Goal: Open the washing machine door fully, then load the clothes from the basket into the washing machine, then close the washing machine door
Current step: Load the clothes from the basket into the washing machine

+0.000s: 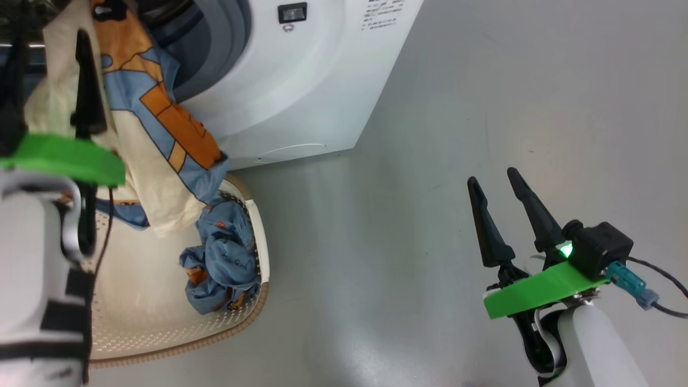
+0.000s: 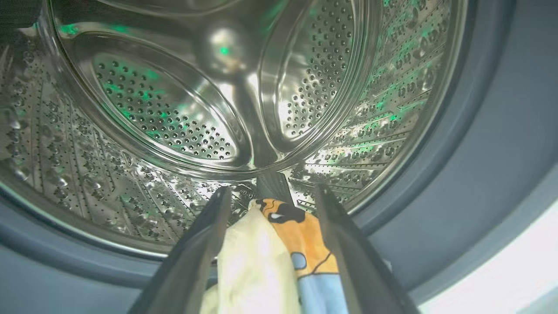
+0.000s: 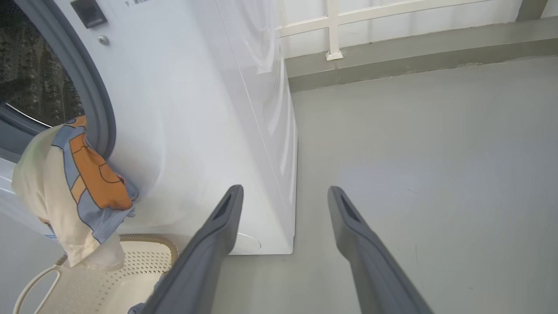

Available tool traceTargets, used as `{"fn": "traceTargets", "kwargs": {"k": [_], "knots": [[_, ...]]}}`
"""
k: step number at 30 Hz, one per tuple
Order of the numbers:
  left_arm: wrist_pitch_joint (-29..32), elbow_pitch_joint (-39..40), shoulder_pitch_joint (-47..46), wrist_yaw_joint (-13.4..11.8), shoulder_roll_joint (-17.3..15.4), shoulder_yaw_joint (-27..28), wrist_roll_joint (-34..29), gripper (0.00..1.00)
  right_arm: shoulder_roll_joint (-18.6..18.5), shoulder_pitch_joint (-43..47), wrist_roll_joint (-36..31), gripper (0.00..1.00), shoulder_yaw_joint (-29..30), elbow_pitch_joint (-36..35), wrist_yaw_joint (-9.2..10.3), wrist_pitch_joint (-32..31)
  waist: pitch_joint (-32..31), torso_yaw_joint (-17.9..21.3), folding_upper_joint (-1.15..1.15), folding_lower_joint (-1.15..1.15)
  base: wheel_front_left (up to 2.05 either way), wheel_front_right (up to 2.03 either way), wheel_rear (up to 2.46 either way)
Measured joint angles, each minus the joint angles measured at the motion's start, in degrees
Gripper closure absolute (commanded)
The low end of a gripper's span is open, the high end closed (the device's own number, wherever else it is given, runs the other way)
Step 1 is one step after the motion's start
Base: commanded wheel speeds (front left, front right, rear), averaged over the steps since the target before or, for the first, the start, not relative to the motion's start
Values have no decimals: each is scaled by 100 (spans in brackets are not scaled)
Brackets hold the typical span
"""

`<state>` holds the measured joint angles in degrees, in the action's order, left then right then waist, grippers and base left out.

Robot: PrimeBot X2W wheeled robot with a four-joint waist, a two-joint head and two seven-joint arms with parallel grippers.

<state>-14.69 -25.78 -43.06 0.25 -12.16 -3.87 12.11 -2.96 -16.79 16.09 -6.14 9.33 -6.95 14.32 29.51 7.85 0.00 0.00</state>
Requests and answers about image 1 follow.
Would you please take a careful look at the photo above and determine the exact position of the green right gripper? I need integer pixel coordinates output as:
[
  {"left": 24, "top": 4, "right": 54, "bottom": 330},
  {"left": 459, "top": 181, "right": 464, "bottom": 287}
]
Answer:
[{"left": 467, "top": 167, "right": 608, "bottom": 320}]

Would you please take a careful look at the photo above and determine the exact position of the blue patterned garment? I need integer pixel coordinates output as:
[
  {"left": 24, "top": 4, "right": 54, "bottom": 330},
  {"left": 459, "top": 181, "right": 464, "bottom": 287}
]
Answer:
[{"left": 179, "top": 198, "right": 262, "bottom": 315}]

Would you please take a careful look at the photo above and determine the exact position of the cream perforated laundry basket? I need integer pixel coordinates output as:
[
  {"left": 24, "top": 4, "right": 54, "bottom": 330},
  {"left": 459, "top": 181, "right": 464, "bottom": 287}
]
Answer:
[{"left": 56, "top": 173, "right": 270, "bottom": 369}]

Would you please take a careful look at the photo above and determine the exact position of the round white filter cover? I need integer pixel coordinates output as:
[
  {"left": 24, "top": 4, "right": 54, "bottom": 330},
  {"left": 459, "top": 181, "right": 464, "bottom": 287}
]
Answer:
[{"left": 253, "top": 142, "right": 327, "bottom": 163}]

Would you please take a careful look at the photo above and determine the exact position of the white front-load washing machine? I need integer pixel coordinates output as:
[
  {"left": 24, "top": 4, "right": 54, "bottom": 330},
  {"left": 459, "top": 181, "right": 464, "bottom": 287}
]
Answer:
[{"left": 0, "top": 0, "right": 425, "bottom": 171}]

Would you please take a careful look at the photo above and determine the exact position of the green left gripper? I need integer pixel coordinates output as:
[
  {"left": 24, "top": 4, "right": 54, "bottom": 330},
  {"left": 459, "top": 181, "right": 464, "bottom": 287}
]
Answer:
[{"left": 0, "top": 0, "right": 127, "bottom": 188}]

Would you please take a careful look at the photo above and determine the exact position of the cream orange blue garment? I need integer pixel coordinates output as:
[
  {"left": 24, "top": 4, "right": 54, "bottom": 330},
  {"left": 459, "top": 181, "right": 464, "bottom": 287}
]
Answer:
[{"left": 24, "top": 0, "right": 229, "bottom": 237}]

